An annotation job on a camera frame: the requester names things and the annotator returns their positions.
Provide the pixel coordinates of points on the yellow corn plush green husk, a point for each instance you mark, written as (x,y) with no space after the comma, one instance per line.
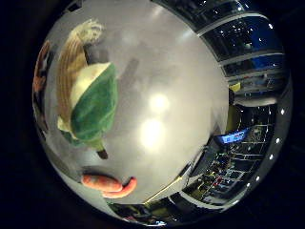
(92,105)

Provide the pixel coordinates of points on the computer monitor with blue screen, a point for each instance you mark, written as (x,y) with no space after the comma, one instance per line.
(233,136)

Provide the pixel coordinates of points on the pink shrimp plush toy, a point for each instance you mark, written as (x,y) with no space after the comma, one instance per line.
(105,183)

